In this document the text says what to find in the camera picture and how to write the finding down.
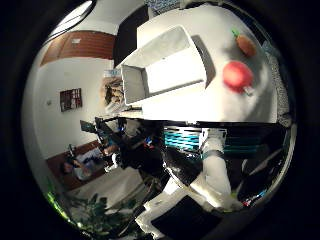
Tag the red plush apple toy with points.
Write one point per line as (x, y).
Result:
(237, 76)

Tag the black cabinet panel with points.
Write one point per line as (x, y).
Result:
(130, 33)

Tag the dark framed wall picture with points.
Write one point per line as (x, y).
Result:
(70, 99)

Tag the seated person in light shirt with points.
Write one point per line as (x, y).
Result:
(83, 170)

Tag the green leafy plant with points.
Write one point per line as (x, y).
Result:
(95, 213)

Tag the brown wall poster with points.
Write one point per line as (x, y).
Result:
(113, 90)

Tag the white plastic container bin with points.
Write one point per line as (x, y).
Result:
(173, 66)

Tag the teal and black striped mat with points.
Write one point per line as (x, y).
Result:
(181, 140)

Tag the black monitor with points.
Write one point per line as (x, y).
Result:
(87, 126)

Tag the white dotted armchair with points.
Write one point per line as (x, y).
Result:
(279, 86)

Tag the brown wooden wall panel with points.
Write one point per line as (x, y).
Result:
(80, 46)

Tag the orange plush toy green top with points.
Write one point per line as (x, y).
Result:
(246, 45)

